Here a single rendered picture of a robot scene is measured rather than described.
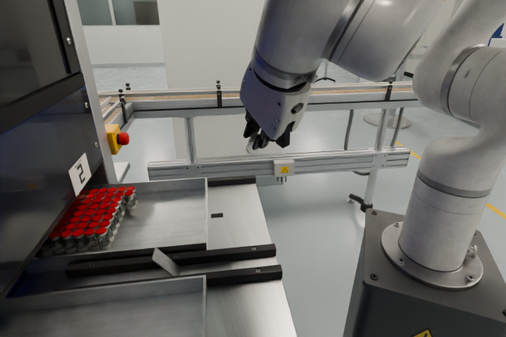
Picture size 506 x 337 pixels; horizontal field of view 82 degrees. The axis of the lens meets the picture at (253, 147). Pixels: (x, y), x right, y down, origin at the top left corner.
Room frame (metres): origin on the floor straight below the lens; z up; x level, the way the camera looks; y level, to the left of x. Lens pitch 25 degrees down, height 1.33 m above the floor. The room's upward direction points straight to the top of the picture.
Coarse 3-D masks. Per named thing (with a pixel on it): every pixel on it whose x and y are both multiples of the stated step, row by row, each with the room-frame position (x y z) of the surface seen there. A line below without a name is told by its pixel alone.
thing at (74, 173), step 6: (84, 156) 0.58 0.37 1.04; (78, 162) 0.55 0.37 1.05; (84, 162) 0.57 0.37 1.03; (72, 168) 0.52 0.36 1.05; (84, 168) 0.56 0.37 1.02; (72, 174) 0.51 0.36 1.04; (78, 174) 0.53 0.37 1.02; (84, 174) 0.56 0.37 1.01; (90, 174) 0.58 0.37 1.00; (72, 180) 0.51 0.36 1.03; (78, 180) 0.53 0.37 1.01; (78, 186) 0.52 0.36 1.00; (78, 192) 0.51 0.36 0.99
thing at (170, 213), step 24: (144, 192) 0.68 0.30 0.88; (168, 192) 0.68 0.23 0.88; (192, 192) 0.68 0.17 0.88; (144, 216) 0.58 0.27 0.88; (168, 216) 0.58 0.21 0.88; (192, 216) 0.58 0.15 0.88; (120, 240) 0.49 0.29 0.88; (144, 240) 0.49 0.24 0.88; (168, 240) 0.49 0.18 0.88; (192, 240) 0.49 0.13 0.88; (48, 264) 0.41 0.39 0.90
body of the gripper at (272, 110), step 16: (256, 80) 0.39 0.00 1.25; (240, 96) 0.45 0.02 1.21; (256, 96) 0.40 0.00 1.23; (272, 96) 0.37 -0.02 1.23; (288, 96) 0.35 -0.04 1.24; (304, 96) 0.37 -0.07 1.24; (256, 112) 0.41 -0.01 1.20; (272, 112) 0.38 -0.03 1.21; (288, 112) 0.37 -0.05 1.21; (272, 128) 0.39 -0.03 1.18
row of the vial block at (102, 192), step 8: (104, 192) 0.61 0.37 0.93; (96, 200) 0.58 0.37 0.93; (96, 208) 0.55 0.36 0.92; (88, 216) 0.52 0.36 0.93; (80, 224) 0.49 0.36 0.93; (88, 224) 0.50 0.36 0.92; (72, 232) 0.46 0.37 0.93; (80, 232) 0.46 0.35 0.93; (80, 240) 0.46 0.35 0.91; (80, 248) 0.46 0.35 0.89
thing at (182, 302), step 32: (96, 288) 0.34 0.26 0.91; (128, 288) 0.35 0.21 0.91; (160, 288) 0.36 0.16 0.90; (192, 288) 0.36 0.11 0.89; (0, 320) 0.31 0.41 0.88; (32, 320) 0.31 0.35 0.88; (64, 320) 0.31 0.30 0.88; (96, 320) 0.31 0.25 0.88; (128, 320) 0.31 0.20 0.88; (160, 320) 0.31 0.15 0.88; (192, 320) 0.31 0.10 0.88
